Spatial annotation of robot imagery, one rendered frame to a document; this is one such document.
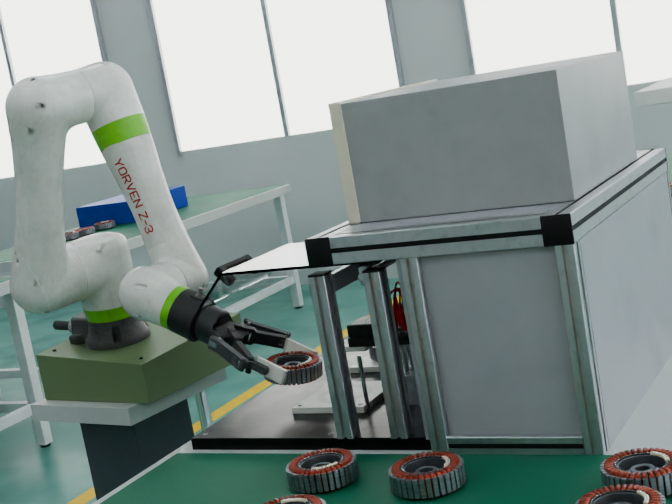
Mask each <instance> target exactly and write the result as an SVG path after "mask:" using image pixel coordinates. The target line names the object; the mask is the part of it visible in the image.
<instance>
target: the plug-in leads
mask: <svg viewBox="0 0 672 504"><path fill-rule="evenodd" d="M397 284H399V285H400V283H399V282H398V281H397V282H396V283H395V287H394V289H393V290H392V291H391V292H390V294H392V293H393V292H394V295H393V311H394V317H395V323H396V329H397V331H398V330H400V328H402V330H401V331H402V332H403V333H408V330H407V324H406V318H405V313H404V311H403V308H402V304H401V289H400V288H396V287H397ZM396 292H399V303H398V300H397V297H396ZM398 324H399V325H398Z"/></svg>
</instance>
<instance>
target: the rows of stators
mask: <svg viewBox="0 0 672 504"><path fill-rule="evenodd" d="M600 472H601V479H602V486H603V487H602V488H597V489H596V490H592V491H591V492H587V493H586V494H584V495H583V496H581V497H580V498H579V499H578V500H577V501H576V503H575V504H666V500H665V497H667V496H669V495H672V451H670V450H665V449H663V448H662V449H659V448H655V449H654V448H652V447H651V448H649V449H648V448H643V450H642V449H641V448H637V449H636V450H635V449H631V450H630V451H629V450H625V451H624V452H623V451H621V452H619V453H615V454H614V455H611V456H610V457H608V458H607V459H605V460H604V462H602V463H601V465H600ZM664 496H665V497H664Z"/></svg>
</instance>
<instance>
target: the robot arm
mask: <svg viewBox="0 0 672 504"><path fill-rule="evenodd" d="M5 111H6V117H7V123H8V129H9V135H10V140H11V148H12V157H13V168H14V182H15V235H14V249H13V258H12V267H11V274H10V281H9V288H10V293H11V295H12V298H13V299H14V301H15V302H16V303H17V305H18V306H20V307H21V308H22V309H24V310H25V311H27V312H30V313H34V314H46V313H50V312H53V311H55V310H58V309H61V308H63V307H66V306H69V305H71V304H74V303H77V302H79V301H81V304H82V309H83V311H84V312H82V313H80V314H78V315H75V316H73V317H72V318H71V320H70V321H60V320H56V321H54V322H53V328H54V329H56V330H69V332H70V333H71V334H72V335H70V336H69V340H70V343H71V344H75V345H77V344H82V343H86V346H87V348H88V349H91V350H112V349H118V348H122V347H126V346H130V345H133V344H135V343H138V342H140V341H142V340H144V339H146V338H147V337H148V336H149V335H150V334H151V331H150V326H149V325H148V324H147V323H146V322H145V321H147V322H151V323H154V324H157V325H159V326H161V327H164V328H166V329H168V330H170V331H172V332H174V333H176V334H178V335H180V336H182V337H184V338H186V339H187V341H192V342H196V341H198V340H200V341H202V342H204V343H206V344H208V349H210V350H212V351H214V352H216V353H217V354H219V355H220V356H221V357H222V358H224V359H225V360H226V361H227V362H228V363H230V364H231V365H232V366H233V367H235V368H236V369H237V370H238V371H241V372H243V371H244V369H246V370H245V373H248V374H250V373H251V370H253V371H255V372H257V373H259V374H261V375H263V376H265V377H267V378H269V379H271V380H273V381H275V382H277V383H279V384H281V385H284V384H285V382H286V378H287V374H288V370H286V369H284V368H282V367H280V366H278V365H276V364H274V363H272V362H270V361H268V360H266V359H264V358H262V357H260V356H258V355H257V356H256V357H255V358H254V356H253V355H252V354H251V353H250V351H249V350H248V349H247V348H246V347H245V345H244V344H247V345H252V344H254V343H255V344H260V345H265V346H271V347H276V348H282V349H283V352H285V353H286V352H287V351H289V352H291V351H294V352H295V351H298V352H299V351H302V352H303V351H306V352H312V353H315V354H318V351H316V350H313V349H311V348H309V347H307V346H305V345H303V344H301V343H298V342H296V341H294V340H292V339H290V336H291V333H290V332H288V331H284V330H281V329H278V328H274V327H271V326H268V325H264V324H261V323H258V322H255V321H253V320H251V319H248V318H244V322H243V323H239V322H235V321H233V320H232V319H231V315H230V313H229V312H228V311H226V310H224V309H222V308H220V307H218V306H216V303H215V302H213V303H211V304H209V305H207V306H205V307H203V308H201V307H200V305H201V303H202V302H203V300H204V299H205V297H206V295H205V293H206V291H207V288H208V284H209V275H208V271H207V269H206V267H205V265H204V263H203V262H202V260H201V258H200V256H199V255H198V253H197V251H196V249H195V247H194V245H193V244H192V242H191V240H190V238H189V236H188V234H187V231H186V229H185V227H184V225H183V223H182V221H181V218H180V216H179V214H178V211H177V209H176V207H175V204H174V202H173V199H172V197H171V194H170V191H169V188H168V186H167V183H166V180H165V177H164V174H163V171H162V168H161V164H160V161H159V158H158V154H157V151H156V147H155V144H154V141H153V138H152V135H151V132H150V129H149V126H148V123H147V120H146V117H145V114H144V111H143V108H142V106H141V103H140V100H139V98H138V95H137V93H136V90H135V87H134V85H133V82H132V80H131V78H130V76H129V75H128V73H127V72H126V71H125V70H124V69H123V68H122V67H120V66H119V65H117V64H115V63H112V62H107V61H100V62H95V63H92V64H89V65H86V66H83V67H80V68H77V69H74V70H71V71H65V72H60V73H55V74H48V75H41V76H31V77H27V78H24V79H22V80H20V81H19V82H17V83H16V84H15V85H14V86H13V87H12V88H11V89H10V91H9V93H8V95H7V98H6V102H5ZM83 123H87V125H88V127H89V129H90V132H91V134H92V136H93V138H94V140H95V142H96V144H97V146H98V148H99V150H100V152H101V154H102V156H103V158H104V160H105V162H106V163H107V165H108V167H109V169H110V171H111V173H112V174H113V176H114V178H115V180H116V182H117V184H118V185H119V187H120V189H121V191H122V193H123V195H124V197H125V199H126V201H127V203H128V206H129V208H130V210H131V212H132V214H133V217H134V219H135V221H136V224H137V226H138V228H139V231H140V233H141V236H142V239H143V241H144V244H145V247H146V250H147V252H148V255H149V258H150V261H151V265H147V266H141V267H137V268H135V269H133V264H132V259H131V254H130V250H129V245H128V241H127V239H126V237H125V236H124V235H122V234H120V233H116V232H101V233H95V234H91V235H88V236H85V237H82V238H80V239H77V240H75V241H72V242H69V243H66V240H65V228H64V209H63V176H64V157H65V145H66V136H67V133H68V131H69V130H70V129H71V128H72V127H74V126H76V125H79V124H83ZM249 334H250V338H249ZM248 338H249V339H248ZM254 359H255V360H254ZM238 361H239V363H238Z"/></svg>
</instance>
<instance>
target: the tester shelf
mask: <svg viewBox="0 0 672 504"><path fill-rule="evenodd" d="M636 153H637V159H636V160H635V161H633V162H632V163H630V164H629V165H627V166H626V167H624V168H623V169H621V170H620V171H618V172H617V173H615V174H614V175H612V176H611V177H609V178H608V179H606V180H605V181H603V182H602V183H600V184H599V185H597V186H596V187H594V188H593V189H591V190H590V191H588V192H587V193H585V194H584V195H582V196H581V197H579V198H578V199H576V200H575V201H568V202H558V203H548V204H539V205H529V206H519V207H510V208H500V209H490V210H481V211H471V212H461V213H452V214H442V215H432V216H423V217H413V218H403V219H393V220H384V221H374V222H364V223H359V224H351V225H350V224H349V221H346V222H344V223H342V224H339V225H337V226H335V227H333V228H330V229H328V230H326V231H324V232H321V233H319V234H317V235H315V236H312V237H310V238H308V239H305V245H306V251H307V257H308V262H309V267H314V266H325V265H335V264H346V263H358V262H370V261H382V260H393V259H405V258H417V257H429V256H440V255H452V254H464V253H476V252H488V251H499V250H511V249H523V248H535V247H549V246H560V245H572V244H575V243H576V242H577V241H578V240H579V239H581V238H582V237H583V236H584V235H586V234H587V233H588V232H590V231H591V230H592V229H593V228H595V227H596V226H597V225H598V224H600V223H601V222H602V221H604V220H605V219H606V218H607V217H609V216H610V215H611V214H612V213H614V212H615V211H616V210H618V209H619V208H620V207H621V206H623V205H624V204H625V203H626V202H628V201H629V200H630V199H631V198H633V197H634V196H635V195H637V194H638V193H639V192H640V191H642V190H643V189H644V188H645V187H647V186H648V185H649V184H651V183H652V182H653V181H654V180H656V179H657V178H658V177H659V176H661V175H662V174H663V173H665V172H666V171H668V165H667V157H666V150H665V147H664V148H656V149H648V150H641V151H636Z"/></svg>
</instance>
